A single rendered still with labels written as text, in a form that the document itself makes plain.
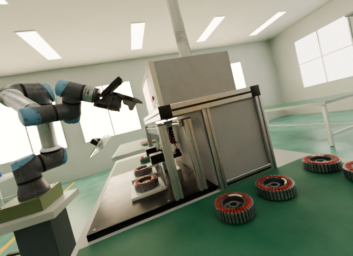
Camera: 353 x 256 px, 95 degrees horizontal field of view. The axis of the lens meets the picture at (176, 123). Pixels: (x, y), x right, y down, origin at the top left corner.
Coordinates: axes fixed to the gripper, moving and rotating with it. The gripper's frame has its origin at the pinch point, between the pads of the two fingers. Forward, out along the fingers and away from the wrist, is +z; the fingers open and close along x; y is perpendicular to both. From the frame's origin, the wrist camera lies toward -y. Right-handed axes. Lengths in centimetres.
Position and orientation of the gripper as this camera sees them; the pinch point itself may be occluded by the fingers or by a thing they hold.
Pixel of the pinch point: (139, 100)
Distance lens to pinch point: 82.6
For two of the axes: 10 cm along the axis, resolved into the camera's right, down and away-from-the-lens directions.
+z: 9.5, 1.9, 2.6
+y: -1.8, 9.8, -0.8
